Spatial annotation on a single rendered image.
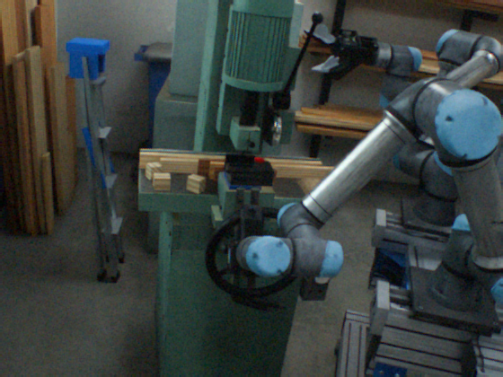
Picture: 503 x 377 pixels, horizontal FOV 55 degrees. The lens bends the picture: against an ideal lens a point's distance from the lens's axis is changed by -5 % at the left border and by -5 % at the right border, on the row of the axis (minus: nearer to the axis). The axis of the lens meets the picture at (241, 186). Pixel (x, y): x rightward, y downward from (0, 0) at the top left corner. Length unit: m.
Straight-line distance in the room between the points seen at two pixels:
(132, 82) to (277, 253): 3.19
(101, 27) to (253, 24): 2.64
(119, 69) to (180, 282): 2.63
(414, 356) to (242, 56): 0.96
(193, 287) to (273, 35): 0.81
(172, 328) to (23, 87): 1.53
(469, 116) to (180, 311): 1.12
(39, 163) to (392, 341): 2.09
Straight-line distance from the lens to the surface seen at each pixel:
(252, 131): 1.56
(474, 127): 0.97
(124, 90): 4.05
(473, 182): 1.05
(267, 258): 0.95
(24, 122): 2.77
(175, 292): 1.66
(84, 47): 2.26
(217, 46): 1.71
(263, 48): 1.46
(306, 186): 1.61
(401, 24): 4.10
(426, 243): 1.85
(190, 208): 1.50
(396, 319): 1.40
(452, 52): 1.86
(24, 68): 2.75
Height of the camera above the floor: 1.53
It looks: 24 degrees down
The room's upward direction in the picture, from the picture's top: 8 degrees clockwise
